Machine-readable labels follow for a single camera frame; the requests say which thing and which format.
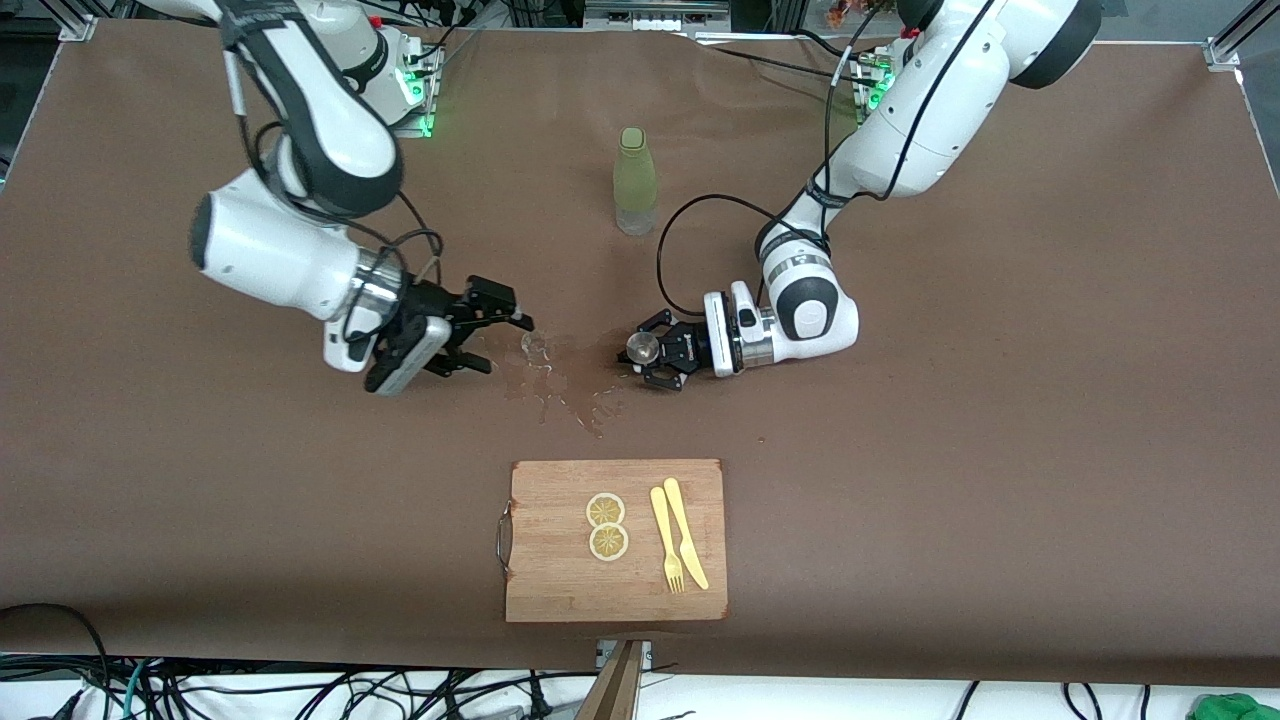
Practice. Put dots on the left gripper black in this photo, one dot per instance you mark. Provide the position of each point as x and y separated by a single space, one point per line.
688 347

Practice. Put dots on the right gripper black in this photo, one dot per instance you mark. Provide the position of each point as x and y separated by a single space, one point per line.
428 301

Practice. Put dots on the steel jigger measuring cup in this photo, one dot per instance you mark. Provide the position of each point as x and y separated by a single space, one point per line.
642 349

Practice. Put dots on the clear plastic cup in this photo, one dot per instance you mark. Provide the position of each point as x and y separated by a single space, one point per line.
535 345

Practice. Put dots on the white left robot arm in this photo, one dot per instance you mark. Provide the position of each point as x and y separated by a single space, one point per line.
930 120

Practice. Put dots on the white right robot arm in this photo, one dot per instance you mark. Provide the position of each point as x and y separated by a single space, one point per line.
300 100

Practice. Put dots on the liquid spill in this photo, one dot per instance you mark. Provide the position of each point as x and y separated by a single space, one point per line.
570 385

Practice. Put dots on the lemon slice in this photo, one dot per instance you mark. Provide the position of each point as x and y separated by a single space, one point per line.
605 510
608 542

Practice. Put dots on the yellow plastic knife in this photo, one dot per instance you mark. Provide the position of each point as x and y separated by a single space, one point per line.
680 520

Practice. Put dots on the green bottle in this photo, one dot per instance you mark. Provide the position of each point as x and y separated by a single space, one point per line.
634 175

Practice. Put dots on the yellow plastic fork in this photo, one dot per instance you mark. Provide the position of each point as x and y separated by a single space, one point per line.
662 525

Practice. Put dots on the wooden cutting board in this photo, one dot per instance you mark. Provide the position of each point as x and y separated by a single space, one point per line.
560 580

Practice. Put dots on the white power strip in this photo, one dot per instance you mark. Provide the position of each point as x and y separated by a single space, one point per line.
660 24

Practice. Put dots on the green cloth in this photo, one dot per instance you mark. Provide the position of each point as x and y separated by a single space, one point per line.
1235 708

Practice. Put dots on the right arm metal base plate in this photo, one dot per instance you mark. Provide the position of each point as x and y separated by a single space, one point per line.
425 125

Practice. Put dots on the metal bracket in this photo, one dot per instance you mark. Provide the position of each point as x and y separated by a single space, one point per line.
645 652

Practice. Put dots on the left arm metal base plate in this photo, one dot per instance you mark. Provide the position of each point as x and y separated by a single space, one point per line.
866 72

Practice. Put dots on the wooden post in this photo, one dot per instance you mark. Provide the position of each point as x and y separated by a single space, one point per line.
615 690

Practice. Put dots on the aluminium corner bracket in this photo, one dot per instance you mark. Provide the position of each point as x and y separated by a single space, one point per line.
78 28
1222 52

